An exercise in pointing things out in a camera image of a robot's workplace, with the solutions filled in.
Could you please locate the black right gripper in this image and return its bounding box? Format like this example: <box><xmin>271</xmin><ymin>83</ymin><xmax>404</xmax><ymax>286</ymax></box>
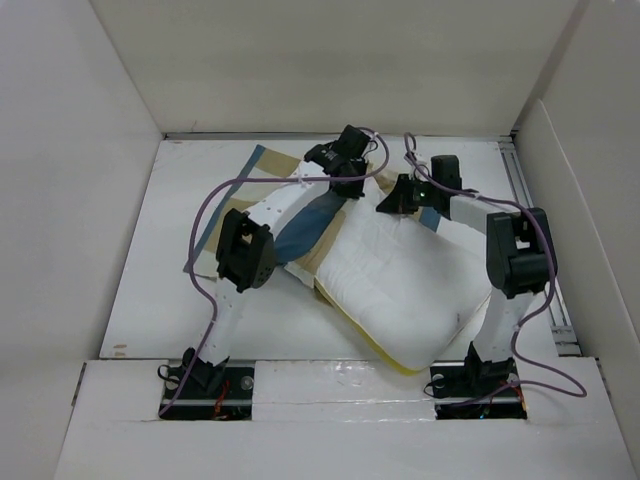
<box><xmin>375</xmin><ymin>173</ymin><xmax>439</xmax><ymax>214</ymax></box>

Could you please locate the plaid beige blue pillowcase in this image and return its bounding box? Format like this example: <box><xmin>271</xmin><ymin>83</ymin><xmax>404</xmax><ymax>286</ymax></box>
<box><xmin>185</xmin><ymin>146</ymin><xmax>452</xmax><ymax>299</ymax></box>

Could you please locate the white pillow yellow edge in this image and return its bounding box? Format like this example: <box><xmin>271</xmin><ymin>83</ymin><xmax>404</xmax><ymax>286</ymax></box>
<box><xmin>284</xmin><ymin>174</ymin><xmax>494</xmax><ymax>374</ymax></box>

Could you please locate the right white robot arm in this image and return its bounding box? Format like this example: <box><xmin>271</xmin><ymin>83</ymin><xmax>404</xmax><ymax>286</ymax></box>
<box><xmin>376</xmin><ymin>155</ymin><xmax>557</xmax><ymax>399</ymax></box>

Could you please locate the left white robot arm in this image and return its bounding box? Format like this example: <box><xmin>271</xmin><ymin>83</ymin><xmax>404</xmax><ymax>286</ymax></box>
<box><xmin>179</xmin><ymin>125</ymin><xmax>378</xmax><ymax>397</ymax></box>

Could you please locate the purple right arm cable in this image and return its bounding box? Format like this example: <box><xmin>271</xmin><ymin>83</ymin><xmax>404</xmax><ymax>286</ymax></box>
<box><xmin>403</xmin><ymin>132</ymin><xmax>589</xmax><ymax>406</ymax></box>

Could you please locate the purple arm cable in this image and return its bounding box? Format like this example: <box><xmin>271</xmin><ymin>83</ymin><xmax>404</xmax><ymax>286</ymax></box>
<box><xmin>159</xmin><ymin>127</ymin><xmax>391</xmax><ymax>419</ymax></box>
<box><xmin>403</xmin><ymin>132</ymin><xmax>589</xmax><ymax>406</ymax></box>

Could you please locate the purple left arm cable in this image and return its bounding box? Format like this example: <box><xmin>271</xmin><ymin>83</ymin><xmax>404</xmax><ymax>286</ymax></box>
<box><xmin>159</xmin><ymin>127</ymin><xmax>391</xmax><ymax>419</ymax></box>

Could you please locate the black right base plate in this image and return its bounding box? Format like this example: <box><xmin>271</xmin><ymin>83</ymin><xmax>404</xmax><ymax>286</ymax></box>
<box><xmin>423</xmin><ymin>362</ymin><xmax>528</xmax><ymax>421</ymax></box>

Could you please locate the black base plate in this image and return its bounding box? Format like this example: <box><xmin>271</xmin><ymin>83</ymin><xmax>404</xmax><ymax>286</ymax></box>
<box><xmin>423</xmin><ymin>362</ymin><xmax>528</xmax><ymax>421</ymax></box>
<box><xmin>157</xmin><ymin>362</ymin><xmax>255</xmax><ymax>421</ymax></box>

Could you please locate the aluminium rail right side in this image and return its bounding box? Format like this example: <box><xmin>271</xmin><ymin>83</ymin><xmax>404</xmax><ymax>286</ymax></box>
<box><xmin>499</xmin><ymin>139</ymin><xmax>584</xmax><ymax>356</ymax></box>

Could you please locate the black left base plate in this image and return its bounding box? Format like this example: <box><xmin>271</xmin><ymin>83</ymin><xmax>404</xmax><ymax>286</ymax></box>
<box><xmin>157</xmin><ymin>362</ymin><xmax>255</xmax><ymax>421</ymax></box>

